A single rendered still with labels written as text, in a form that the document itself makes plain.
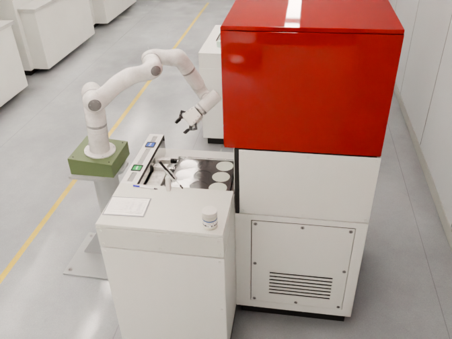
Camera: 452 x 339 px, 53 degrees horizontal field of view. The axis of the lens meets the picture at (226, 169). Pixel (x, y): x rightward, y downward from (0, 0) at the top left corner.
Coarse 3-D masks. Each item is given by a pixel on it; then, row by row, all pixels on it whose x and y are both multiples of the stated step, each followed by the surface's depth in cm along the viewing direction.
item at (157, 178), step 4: (168, 164) 276; (156, 172) 269; (160, 172) 269; (164, 172) 269; (152, 176) 265; (156, 176) 265; (160, 176) 265; (164, 176) 265; (152, 180) 262; (156, 180) 262; (160, 180) 262; (164, 180) 266; (148, 184) 259; (152, 184) 259; (156, 184) 259; (160, 184) 259
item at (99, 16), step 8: (96, 0) 794; (104, 0) 797; (112, 0) 831; (120, 0) 867; (128, 0) 907; (136, 0) 948; (96, 8) 802; (104, 8) 800; (112, 8) 833; (120, 8) 870; (96, 16) 811; (104, 16) 808; (112, 16) 836; (96, 24) 831
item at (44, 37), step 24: (0, 0) 581; (24, 0) 605; (48, 0) 626; (72, 0) 686; (24, 24) 603; (48, 24) 627; (72, 24) 691; (24, 48) 614; (48, 48) 631; (72, 48) 696; (24, 72) 637
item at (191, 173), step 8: (184, 160) 276; (192, 160) 275; (200, 160) 275; (208, 160) 275; (216, 160) 275; (176, 168) 268; (184, 168) 268; (192, 168) 268; (200, 168) 268; (208, 168) 268; (216, 168) 267; (232, 168) 267; (176, 176) 261; (184, 176) 261; (192, 176) 261; (200, 176) 261; (208, 176) 261; (232, 176) 260; (176, 184) 255; (184, 184) 255; (192, 184) 254; (200, 184) 254; (208, 184) 254
